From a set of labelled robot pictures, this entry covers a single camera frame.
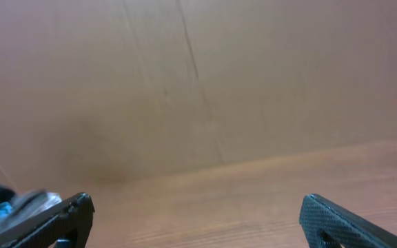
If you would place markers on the light blue cloth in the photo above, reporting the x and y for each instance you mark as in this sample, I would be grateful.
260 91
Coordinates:
5 209

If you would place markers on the grey folded garment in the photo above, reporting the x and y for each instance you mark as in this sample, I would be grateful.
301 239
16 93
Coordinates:
27 206

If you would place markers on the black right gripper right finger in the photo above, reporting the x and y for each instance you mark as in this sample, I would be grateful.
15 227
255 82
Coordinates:
326 224

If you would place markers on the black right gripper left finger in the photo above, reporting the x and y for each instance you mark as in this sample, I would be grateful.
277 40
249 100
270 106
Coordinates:
66 224

